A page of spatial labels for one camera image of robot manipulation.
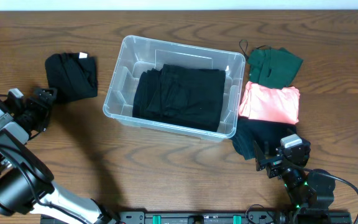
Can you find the black folded garment right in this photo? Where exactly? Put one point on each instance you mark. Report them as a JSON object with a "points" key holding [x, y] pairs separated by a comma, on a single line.
{"points": [[266, 134]]}

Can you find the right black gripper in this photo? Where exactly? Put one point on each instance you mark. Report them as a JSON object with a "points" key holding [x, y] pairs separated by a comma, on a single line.
{"points": [[276, 163]]}

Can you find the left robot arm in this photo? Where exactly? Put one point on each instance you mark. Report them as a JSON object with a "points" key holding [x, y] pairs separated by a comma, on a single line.
{"points": [[26, 184]]}

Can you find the dark green garment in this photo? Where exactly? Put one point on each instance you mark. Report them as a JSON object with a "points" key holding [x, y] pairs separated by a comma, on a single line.
{"points": [[270, 67]]}

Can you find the pink folded garment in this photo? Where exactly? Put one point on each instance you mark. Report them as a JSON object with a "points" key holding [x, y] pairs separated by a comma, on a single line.
{"points": [[268, 104]]}

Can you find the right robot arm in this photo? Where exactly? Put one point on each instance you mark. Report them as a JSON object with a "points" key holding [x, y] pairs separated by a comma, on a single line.
{"points": [[311, 192]]}

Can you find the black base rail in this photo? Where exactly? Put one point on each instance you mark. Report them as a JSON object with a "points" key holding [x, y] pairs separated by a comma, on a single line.
{"points": [[252, 216]]}

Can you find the large black garment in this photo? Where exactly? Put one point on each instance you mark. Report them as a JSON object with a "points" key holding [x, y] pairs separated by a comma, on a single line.
{"points": [[187, 97]]}

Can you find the clear plastic storage bin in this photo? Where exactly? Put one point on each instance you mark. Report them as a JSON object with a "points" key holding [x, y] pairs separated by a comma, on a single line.
{"points": [[139, 54]]}

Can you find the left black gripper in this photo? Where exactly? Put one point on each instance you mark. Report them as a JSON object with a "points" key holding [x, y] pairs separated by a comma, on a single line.
{"points": [[42, 101]]}

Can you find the small black garment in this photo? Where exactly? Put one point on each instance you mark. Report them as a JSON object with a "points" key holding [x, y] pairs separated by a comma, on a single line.
{"points": [[74, 75]]}

